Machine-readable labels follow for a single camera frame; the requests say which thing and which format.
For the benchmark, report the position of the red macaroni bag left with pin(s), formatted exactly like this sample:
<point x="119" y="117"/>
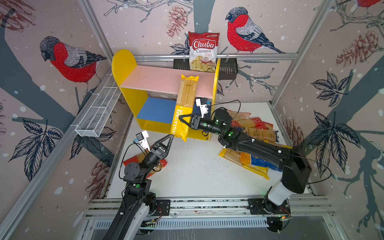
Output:
<point x="140" y="157"/>

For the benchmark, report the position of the yellow pink blue shelf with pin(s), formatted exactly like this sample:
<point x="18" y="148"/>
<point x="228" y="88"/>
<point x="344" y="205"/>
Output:
<point x="144" y="89"/>

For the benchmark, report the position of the blue orange pasta bag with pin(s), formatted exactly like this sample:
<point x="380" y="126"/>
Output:
<point x="254" y="161"/>

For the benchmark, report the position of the yellow Pastatime spaghetti bag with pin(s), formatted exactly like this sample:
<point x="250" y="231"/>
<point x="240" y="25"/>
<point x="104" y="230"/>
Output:
<point x="184" y="105"/>
<point x="234" y="157"/>
<point x="281" y="146"/>

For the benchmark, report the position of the blue spaghetti bag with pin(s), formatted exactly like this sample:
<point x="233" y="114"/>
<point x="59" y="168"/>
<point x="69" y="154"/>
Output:
<point x="260" y="134"/>

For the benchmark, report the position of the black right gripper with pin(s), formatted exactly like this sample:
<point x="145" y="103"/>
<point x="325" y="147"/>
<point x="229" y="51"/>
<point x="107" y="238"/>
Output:
<point x="195" y="120"/>

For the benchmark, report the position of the white wire basket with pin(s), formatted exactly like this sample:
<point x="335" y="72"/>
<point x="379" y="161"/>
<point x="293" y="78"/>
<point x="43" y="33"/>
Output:
<point x="102" y="105"/>

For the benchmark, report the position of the orange macaroni bag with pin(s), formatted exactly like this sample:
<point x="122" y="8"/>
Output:
<point x="237" y="116"/>

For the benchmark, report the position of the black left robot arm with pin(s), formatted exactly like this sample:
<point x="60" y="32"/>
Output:
<point x="138" y="201"/>

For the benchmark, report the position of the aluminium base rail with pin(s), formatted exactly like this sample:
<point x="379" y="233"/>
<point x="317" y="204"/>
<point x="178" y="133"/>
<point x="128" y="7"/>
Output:
<point x="232" y="212"/>

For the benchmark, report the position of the red spaghetti bag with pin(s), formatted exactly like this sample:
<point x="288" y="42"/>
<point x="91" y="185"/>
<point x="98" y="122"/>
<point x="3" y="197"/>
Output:
<point x="256" y="123"/>

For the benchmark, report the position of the red short pasta bag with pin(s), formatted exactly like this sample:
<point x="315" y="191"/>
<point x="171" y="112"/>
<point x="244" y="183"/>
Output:
<point x="269" y="126"/>

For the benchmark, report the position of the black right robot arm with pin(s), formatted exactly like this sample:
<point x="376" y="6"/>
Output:
<point x="295" y="166"/>

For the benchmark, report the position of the Chuba cassava chips bag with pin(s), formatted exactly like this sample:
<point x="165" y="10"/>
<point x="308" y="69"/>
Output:
<point x="203" y="51"/>

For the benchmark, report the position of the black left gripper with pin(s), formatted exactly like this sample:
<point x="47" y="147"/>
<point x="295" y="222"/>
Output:
<point x="157" y="149"/>

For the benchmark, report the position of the black wall basket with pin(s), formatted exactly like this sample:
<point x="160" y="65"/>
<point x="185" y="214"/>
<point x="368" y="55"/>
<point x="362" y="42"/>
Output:
<point x="228" y="68"/>

